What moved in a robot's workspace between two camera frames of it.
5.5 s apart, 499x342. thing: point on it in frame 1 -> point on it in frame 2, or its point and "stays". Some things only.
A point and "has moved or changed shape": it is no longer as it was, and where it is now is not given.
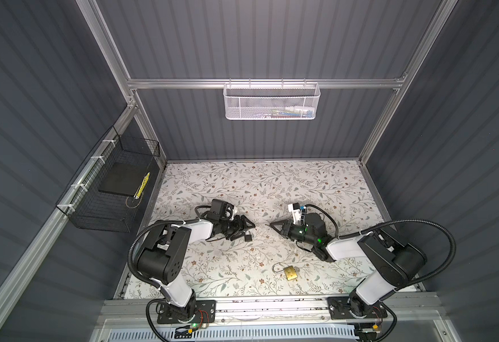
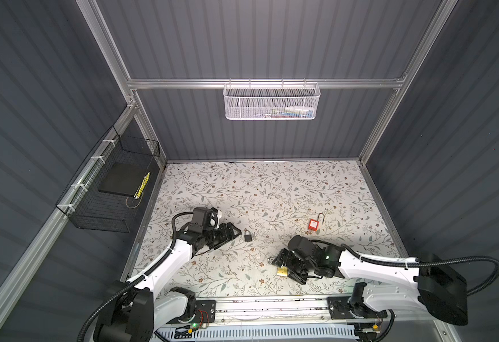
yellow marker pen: [142, 186] stays
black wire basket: [110, 192] stays
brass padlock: [289, 271] has moved or changed shape
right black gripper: [286, 229] -> [285, 261]
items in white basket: [289, 112] stays
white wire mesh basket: [271, 101] stays
